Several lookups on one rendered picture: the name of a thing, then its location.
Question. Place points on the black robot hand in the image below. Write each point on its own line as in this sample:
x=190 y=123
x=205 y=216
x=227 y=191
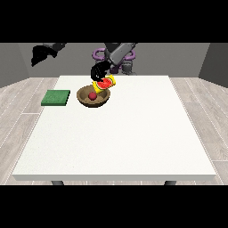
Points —
x=98 y=71
x=41 y=54

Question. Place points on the yellow cup with melon print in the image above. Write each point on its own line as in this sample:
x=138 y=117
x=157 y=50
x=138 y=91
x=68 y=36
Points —
x=104 y=83

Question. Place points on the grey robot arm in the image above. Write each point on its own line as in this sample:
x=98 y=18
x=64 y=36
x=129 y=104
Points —
x=120 y=53
x=58 y=46

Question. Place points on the small red ball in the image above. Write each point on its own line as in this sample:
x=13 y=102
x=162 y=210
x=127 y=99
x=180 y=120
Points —
x=92 y=95

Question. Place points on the brown wooden bowl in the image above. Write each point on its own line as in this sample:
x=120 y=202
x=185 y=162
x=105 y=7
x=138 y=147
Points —
x=93 y=96

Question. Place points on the green square pad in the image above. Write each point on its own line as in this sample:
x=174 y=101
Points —
x=55 y=97

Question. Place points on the grey robot trunk purple rings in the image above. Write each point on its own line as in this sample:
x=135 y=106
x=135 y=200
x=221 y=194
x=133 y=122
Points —
x=127 y=67

